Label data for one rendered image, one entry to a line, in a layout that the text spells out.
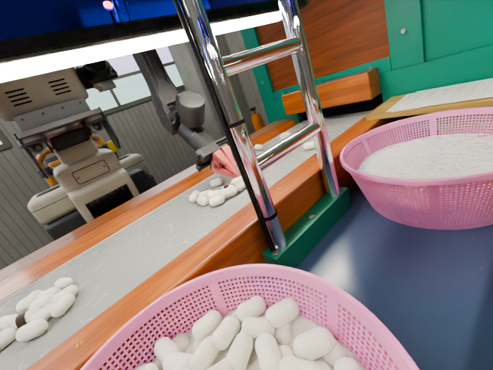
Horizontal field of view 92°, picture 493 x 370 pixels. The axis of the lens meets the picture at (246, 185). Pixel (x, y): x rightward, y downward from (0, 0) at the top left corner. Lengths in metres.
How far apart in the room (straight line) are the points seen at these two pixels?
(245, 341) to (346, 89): 0.66
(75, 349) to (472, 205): 0.46
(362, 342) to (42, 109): 1.08
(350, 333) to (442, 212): 0.22
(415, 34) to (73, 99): 1.07
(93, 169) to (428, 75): 1.12
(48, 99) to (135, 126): 2.52
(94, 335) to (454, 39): 0.81
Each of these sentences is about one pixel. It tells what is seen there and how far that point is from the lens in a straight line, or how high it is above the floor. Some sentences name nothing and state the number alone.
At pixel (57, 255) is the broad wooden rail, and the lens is 0.66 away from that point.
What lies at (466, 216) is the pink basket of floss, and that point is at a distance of 0.40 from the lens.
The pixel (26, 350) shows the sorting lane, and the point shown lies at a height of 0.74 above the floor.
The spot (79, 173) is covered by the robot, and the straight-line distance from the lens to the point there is 1.12.
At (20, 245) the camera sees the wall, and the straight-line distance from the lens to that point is 3.62.
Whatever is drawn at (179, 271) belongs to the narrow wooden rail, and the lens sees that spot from 0.32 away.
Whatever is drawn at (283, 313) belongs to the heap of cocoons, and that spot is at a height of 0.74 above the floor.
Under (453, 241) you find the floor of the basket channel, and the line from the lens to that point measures 0.41.
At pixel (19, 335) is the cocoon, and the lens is 0.46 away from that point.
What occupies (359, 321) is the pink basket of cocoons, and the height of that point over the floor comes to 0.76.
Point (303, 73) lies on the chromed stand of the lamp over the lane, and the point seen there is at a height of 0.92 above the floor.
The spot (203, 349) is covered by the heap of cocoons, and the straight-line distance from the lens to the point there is 0.26.
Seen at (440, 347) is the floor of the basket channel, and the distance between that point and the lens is 0.31.
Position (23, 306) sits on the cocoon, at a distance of 0.54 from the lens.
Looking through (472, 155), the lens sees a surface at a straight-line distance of 0.48.
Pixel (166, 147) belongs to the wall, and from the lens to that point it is 3.70.
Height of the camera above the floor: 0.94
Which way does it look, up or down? 21 degrees down
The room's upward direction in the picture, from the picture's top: 21 degrees counter-clockwise
